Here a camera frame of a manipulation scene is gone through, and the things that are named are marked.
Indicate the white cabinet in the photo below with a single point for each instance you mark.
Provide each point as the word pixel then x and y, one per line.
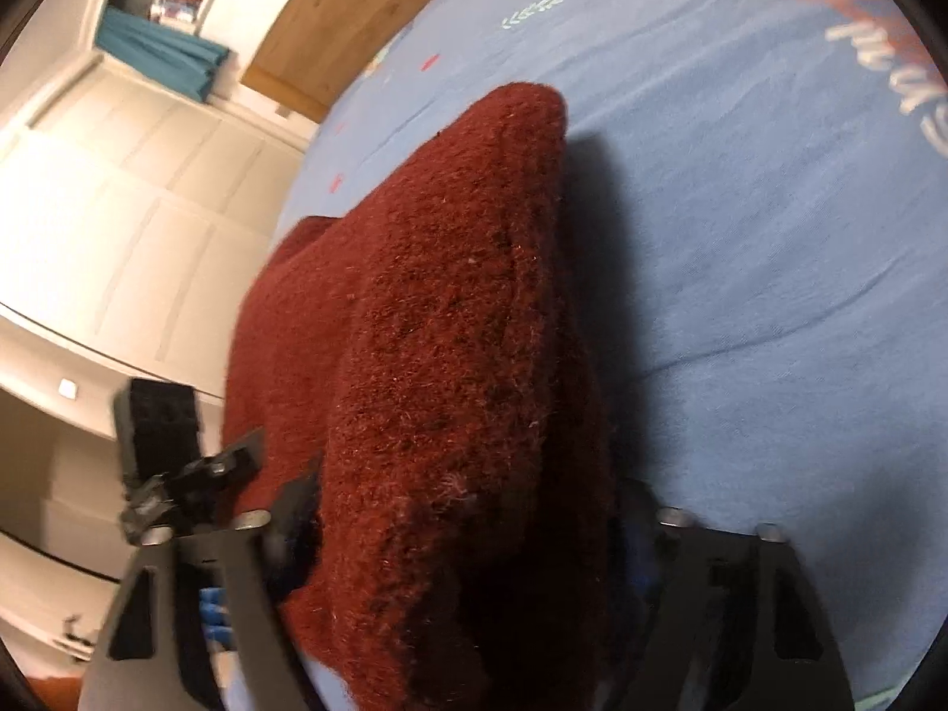
pixel 59 503

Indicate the blue printed bed sheet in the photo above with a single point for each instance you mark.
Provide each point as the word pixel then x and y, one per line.
pixel 740 237

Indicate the wall switch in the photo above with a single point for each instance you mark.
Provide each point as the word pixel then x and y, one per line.
pixel 68 389

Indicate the wooden bed board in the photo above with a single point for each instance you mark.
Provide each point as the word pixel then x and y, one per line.
pixel 333 22

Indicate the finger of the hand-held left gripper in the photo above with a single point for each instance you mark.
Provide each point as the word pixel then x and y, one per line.
pixel 159 422

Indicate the teal curtain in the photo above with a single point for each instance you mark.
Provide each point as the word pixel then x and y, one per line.
pixel 159 55

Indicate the white wardrobe doors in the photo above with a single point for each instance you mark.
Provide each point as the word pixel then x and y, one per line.
pixel 141 215

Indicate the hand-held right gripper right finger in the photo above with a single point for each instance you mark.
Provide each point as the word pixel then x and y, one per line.
pixel 689 607

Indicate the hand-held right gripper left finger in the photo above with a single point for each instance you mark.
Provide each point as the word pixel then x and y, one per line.
pixel 296 526

